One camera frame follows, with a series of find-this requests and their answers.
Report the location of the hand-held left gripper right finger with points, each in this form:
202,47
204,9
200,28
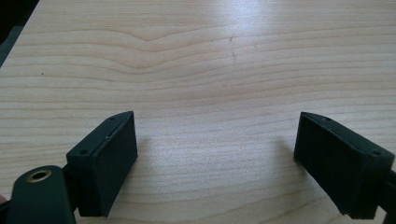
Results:
339,165

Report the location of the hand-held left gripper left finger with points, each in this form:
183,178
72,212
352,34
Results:
102,165

